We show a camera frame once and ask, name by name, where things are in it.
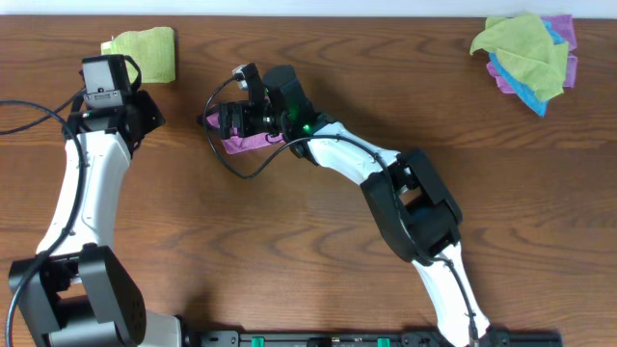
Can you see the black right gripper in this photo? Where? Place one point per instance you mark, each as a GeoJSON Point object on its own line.
{"type": "Point", "coordinates": [230, 120]}

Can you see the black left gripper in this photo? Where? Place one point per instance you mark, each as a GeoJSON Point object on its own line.
{"type": "Point", "coordinates": [147, 114]}

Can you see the purple microfiber cloth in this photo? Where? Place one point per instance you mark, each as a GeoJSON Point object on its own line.
{"type": "Point", "coordinates": [246, 140]}
{"type": "Point", "coordinates": [561, 29]}

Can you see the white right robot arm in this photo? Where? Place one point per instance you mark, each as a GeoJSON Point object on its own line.
{"type": "Point", "coordinates": [415, 213]}

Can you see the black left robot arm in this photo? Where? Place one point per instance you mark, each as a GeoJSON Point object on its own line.
{"type": "Point", "coordinates": [74, 291]}

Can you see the folded green microfiber cloth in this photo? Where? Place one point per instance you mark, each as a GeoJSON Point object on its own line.
{"type": "Point", "coordinates": [153, 50]}

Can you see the blue microfiber cloth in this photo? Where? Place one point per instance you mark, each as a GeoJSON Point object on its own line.
{"type": "Point", "coordinates": [520, 89]}

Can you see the green crumpled microfiber cloth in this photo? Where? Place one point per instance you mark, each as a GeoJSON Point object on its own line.
{"type": "Point", "coordinates": [525, 48]}

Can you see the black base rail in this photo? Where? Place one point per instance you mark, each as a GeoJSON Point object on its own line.
{"type": "Point", "coordinates": [414, 338]}

